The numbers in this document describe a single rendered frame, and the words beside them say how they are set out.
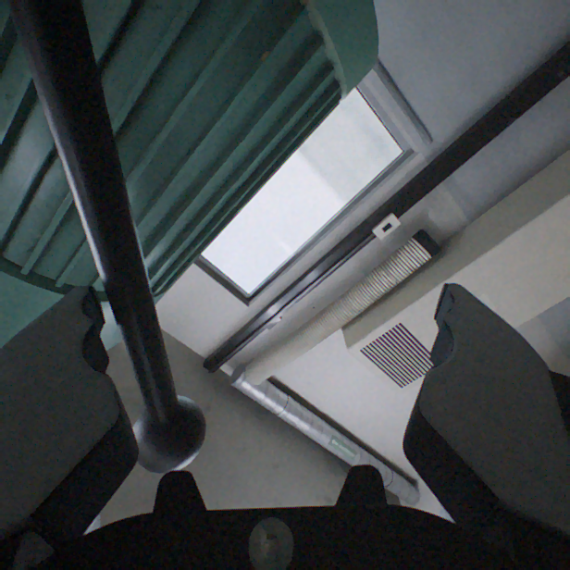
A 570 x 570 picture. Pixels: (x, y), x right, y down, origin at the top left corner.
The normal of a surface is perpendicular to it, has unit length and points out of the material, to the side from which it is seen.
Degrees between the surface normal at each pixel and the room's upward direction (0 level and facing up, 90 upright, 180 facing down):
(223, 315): 90
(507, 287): 90
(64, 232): 90
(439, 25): 90
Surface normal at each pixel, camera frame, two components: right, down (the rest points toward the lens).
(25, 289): 0.17, 0.61
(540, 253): -0.01, 0.47
